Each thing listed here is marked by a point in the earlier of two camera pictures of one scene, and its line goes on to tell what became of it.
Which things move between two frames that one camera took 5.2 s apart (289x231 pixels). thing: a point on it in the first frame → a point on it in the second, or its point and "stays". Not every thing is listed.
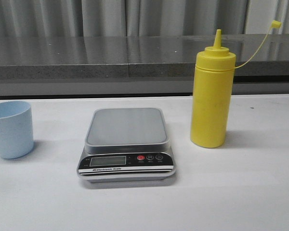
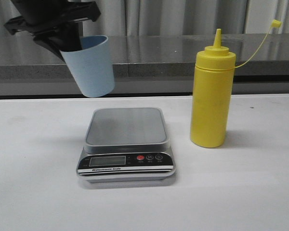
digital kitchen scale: [127, 145] stays
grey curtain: [141, 18] stays
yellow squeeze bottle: [212, 92] stays
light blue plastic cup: [12, 129] → [91, 66]
